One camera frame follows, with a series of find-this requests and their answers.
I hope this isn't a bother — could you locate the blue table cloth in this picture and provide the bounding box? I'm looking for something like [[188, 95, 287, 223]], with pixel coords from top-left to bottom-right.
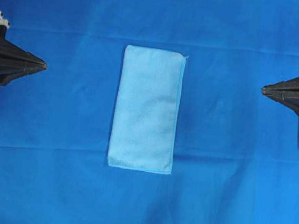
[[0, 0, 299, 224]]

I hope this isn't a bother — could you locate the light blue towel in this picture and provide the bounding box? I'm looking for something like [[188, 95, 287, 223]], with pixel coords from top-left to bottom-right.
[[107, 45, 187, 174]]

